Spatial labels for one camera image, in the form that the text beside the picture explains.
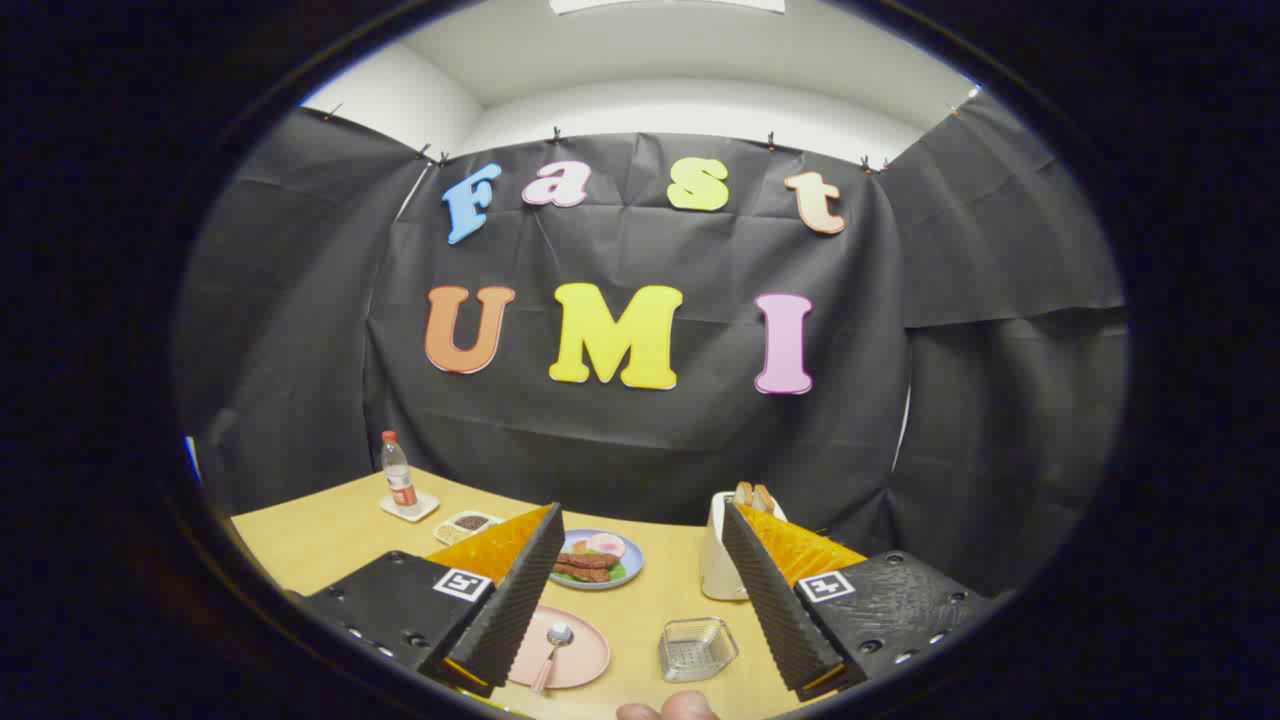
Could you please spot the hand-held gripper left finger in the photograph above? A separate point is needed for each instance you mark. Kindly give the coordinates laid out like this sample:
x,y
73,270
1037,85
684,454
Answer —
x,y
515,610

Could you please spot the white square coaster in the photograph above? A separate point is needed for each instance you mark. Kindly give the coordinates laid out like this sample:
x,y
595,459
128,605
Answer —
x,y
428,506

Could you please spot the white divided seed dish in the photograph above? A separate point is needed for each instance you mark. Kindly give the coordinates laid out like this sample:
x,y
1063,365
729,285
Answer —
x,y
468,524

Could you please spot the pink round plate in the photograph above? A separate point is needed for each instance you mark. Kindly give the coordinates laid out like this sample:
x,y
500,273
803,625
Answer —
x,y
585,650

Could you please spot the brown meat strip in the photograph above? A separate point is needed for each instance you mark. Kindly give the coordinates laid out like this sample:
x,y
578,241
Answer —
x,y
580,573
590,560

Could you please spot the white ceiling light panel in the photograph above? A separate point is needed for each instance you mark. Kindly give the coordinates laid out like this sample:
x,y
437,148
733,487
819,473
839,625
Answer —
x,y
660,5

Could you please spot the clear plastic water bottle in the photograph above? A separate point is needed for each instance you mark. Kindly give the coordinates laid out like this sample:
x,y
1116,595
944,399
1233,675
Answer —
x,y
400,480

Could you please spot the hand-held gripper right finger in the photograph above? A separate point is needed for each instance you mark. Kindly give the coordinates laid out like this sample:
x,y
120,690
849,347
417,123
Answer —
x,y
780,610

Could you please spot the white toaster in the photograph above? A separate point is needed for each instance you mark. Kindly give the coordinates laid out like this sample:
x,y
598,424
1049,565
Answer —
x,y
718,560

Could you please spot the pink ham slice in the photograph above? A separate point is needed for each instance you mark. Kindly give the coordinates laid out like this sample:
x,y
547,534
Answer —
x,y
606,545

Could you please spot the blue oval plate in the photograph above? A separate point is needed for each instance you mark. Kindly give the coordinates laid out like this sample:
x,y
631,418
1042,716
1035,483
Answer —
x,y
632,560

